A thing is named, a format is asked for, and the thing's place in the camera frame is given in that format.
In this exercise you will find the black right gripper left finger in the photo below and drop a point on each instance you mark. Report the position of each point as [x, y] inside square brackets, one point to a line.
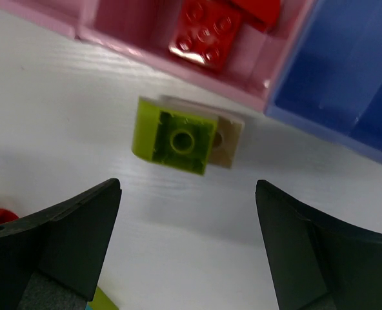
[52, 259]

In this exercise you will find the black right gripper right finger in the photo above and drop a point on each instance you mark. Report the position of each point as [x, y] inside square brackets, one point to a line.
[316, 259]

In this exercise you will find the red lego brick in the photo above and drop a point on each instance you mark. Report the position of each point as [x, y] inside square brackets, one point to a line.
[205, 32]
[263, 15]

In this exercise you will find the blue green stacked lego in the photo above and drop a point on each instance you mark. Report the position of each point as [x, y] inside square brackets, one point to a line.
[101, 302]

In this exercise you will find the blue purple container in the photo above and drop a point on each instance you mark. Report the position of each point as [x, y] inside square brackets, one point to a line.
[331, 83]

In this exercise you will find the pink large container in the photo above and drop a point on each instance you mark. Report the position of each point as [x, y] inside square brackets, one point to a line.
[64, 17]

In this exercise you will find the pink small container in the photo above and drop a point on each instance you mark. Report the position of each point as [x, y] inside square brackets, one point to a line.
[234, 48]

